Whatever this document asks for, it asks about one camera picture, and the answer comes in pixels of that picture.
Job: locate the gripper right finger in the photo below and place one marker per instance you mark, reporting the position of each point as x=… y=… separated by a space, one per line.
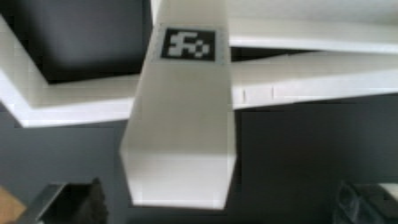
x=367 y=203

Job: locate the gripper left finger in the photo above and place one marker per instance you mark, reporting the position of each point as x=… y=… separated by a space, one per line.
x=69 y=204

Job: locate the white leg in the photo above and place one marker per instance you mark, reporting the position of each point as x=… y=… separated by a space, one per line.
x=179 y=147

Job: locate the white desk top tray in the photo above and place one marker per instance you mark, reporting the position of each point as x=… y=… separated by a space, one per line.
x=323 y=25

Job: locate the wooden board corner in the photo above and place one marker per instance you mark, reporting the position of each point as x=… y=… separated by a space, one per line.
x=12 y=207

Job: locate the white front fence bar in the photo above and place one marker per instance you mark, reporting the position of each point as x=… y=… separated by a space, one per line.
x=319 y=75

